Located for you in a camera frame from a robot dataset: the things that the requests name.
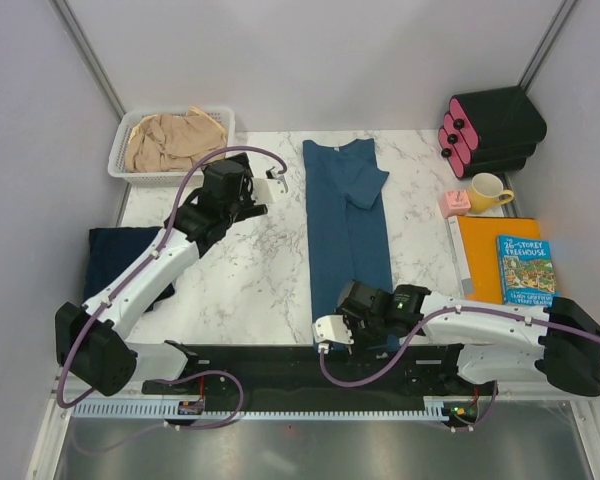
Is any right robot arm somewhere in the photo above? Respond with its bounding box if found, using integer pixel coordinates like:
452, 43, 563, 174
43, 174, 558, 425
336, 281, 600, 397

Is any folded navy t shirt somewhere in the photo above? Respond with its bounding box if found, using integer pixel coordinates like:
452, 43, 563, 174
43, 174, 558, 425
82, 226, 160, 301

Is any pink cube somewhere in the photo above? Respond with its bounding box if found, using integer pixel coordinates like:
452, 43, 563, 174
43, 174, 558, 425
438, 190, 471, 218

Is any black pink drawer unit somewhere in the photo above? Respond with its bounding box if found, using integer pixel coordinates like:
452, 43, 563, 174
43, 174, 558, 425
438, 86, 547, 179

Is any yellow mug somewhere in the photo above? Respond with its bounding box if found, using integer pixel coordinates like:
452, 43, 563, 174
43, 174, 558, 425
467, 173, 515, 214

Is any blue t shirt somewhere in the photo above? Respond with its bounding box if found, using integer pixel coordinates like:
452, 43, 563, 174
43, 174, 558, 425
302, 139, 393, 321

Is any orange folder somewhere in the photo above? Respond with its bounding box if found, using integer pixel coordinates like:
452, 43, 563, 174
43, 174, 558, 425
445, 216, 541, 304

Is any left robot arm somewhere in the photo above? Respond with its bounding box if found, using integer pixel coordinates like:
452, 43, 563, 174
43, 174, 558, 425
55, 147, 288, 396

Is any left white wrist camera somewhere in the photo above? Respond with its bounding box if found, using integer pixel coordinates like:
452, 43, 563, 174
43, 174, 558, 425
252, 171, 288, 205

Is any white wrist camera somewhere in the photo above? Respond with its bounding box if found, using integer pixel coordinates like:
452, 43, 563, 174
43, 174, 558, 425
252, 171, 288, 205
312, 314, 354, 354

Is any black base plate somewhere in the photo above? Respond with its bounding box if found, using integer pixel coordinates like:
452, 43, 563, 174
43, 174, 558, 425
142, 345, 494, 411

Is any blue treehouse book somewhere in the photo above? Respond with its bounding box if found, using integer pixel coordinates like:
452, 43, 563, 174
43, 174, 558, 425
496, 235, 559, 307

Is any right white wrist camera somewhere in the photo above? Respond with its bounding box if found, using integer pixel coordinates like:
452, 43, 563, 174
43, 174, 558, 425
312, 314, 354, 354

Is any white cable duct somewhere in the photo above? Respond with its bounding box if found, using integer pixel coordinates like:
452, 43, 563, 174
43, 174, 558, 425
72, 398, 464, 422

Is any aluminium rail frame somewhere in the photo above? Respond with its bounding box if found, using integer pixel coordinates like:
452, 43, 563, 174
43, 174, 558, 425
26, 389, 600, 479

